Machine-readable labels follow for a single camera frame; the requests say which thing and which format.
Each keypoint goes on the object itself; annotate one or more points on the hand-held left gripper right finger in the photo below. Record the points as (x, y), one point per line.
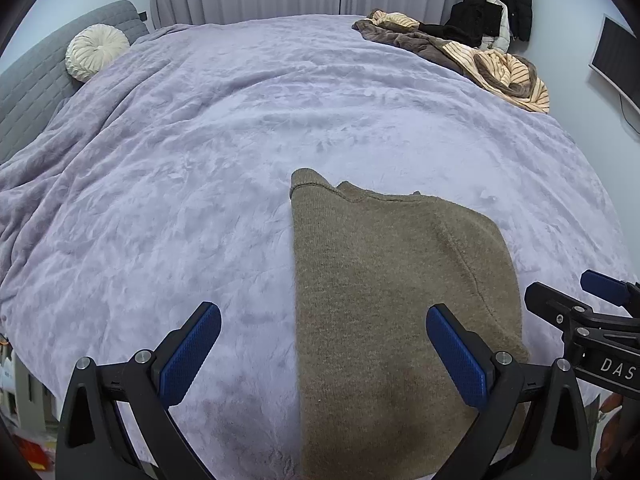
(457, 360)

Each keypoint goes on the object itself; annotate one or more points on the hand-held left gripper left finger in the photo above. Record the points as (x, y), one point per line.
(190, 355)

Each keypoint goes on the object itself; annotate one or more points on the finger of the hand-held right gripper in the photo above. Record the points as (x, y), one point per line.
(602, 282)
(547, 300)

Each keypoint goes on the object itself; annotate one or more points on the brown knit sweater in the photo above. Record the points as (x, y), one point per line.
(390, 285)

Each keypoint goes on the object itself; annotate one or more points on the person's right hand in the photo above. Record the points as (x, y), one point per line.
(611, 435)

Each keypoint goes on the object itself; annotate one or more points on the grey bedside cabinet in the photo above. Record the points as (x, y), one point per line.
(35, 395)

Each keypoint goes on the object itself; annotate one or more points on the red box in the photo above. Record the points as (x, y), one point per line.
(35, 452)

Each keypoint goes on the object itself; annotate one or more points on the purple fleece blanket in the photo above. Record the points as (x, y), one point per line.
(200, 160)

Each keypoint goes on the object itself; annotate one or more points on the brown cream striped blanket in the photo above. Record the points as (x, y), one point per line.
(505, 77)

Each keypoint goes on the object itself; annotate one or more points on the white garment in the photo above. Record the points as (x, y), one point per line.
(500, 35)

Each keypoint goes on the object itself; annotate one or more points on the black garment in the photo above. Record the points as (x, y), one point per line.
(452, 32)

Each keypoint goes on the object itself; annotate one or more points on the black puffer jacket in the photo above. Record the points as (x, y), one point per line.
(520, 0)

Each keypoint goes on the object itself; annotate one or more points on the grey quilted headboard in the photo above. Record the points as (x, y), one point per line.
(35, 85)

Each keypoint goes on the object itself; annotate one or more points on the round white pleated pillow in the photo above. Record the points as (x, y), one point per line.
(97, 52)

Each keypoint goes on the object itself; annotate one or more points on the wall monitor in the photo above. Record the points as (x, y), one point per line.
(615, 60)

